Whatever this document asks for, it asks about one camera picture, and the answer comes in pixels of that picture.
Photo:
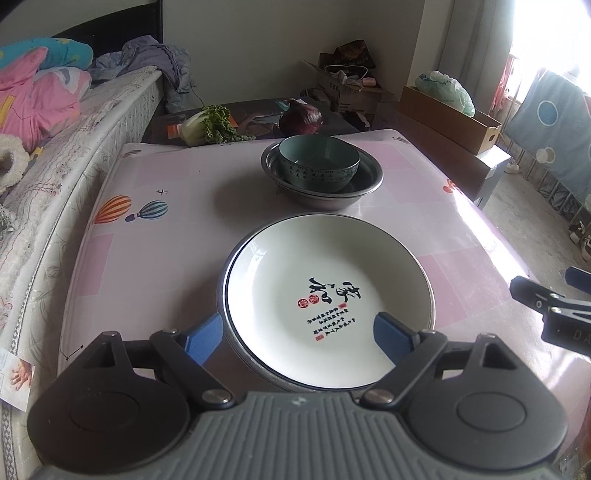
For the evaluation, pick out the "deep stainless steel bowl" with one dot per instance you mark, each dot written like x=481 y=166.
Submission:
x=368 y=180

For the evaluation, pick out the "purple red cabbage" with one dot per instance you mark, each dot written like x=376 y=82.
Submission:
x=300 y=119

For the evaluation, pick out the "large flat brown carton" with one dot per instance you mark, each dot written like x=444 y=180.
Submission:
x=475 y=175

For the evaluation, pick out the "open cardboard box with clutter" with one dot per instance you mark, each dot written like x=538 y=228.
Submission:
x=347 y=75

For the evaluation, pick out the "teal ceramic bowl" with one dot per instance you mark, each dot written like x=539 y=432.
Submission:
x=318 y=163

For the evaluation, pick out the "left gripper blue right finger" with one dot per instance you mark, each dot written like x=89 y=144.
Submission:
x=413 y=353

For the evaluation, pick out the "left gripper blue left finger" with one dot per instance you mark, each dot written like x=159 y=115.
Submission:
x=183 y=355

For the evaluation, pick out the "grey-purple clothes pile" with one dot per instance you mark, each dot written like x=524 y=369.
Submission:
x=145 y=51

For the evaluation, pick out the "green leafy cabbage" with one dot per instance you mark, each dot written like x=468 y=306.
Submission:
x=211 y=125

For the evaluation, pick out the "blue circle-print blanket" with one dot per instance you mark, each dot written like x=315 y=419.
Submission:
x=553 y=124

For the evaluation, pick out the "long brown cardboard box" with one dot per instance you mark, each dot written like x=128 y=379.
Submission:
x=476 y=134

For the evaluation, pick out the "pink balloon-print tablecloth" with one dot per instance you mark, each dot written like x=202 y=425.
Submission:
x=166 y=223

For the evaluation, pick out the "black headboard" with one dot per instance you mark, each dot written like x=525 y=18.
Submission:
x=108 y=33

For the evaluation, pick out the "pale green plastic bag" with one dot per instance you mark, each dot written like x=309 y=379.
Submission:
x=447 y=90

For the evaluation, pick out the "dark printed appliance box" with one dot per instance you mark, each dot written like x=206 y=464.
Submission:
x=257 y=118

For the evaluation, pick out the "grey curtain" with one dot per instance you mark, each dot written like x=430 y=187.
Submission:
x=477 y=47

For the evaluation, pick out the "white ceramic plate with calligraphy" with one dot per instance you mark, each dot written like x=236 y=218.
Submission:
x=299 y=298

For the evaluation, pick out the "white mattress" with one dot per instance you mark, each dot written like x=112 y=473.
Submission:
x=51 y=206

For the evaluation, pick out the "pink and blue quilt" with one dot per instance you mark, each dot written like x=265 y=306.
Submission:
x=42 y=83

